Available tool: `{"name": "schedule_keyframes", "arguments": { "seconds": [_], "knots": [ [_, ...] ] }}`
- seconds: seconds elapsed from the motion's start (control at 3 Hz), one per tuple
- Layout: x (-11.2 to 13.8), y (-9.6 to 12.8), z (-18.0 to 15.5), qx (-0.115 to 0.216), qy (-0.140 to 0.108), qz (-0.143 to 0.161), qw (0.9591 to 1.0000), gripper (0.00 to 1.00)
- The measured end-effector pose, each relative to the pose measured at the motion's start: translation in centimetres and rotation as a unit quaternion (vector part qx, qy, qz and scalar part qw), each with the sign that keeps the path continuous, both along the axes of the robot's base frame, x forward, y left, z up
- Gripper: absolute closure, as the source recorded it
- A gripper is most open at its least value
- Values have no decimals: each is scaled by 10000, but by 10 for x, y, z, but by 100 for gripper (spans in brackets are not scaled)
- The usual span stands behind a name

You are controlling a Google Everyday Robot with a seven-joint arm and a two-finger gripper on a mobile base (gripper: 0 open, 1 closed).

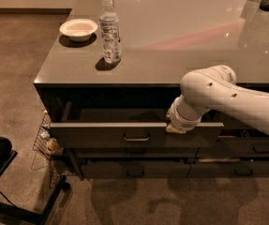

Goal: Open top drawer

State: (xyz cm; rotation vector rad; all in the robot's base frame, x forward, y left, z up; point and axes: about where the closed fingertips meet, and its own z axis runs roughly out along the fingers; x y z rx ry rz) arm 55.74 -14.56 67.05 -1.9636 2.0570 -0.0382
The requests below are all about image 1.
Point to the black chair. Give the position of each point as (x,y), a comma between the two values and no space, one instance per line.
(28,183)

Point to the white bowl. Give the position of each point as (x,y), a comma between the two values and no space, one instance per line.
(78,30)

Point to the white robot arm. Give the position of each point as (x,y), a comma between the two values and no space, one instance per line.
(194,85)

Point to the grey drawer cabinet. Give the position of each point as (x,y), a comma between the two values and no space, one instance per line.
(162,40)

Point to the wire mesh basket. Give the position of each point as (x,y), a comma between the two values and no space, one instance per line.
(45,141)

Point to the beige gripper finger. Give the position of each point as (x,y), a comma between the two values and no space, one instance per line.
(170,128)

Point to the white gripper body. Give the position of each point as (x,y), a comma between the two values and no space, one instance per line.
(184,121)

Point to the clear plastic water bottle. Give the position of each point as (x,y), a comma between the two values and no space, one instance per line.
(110,33)

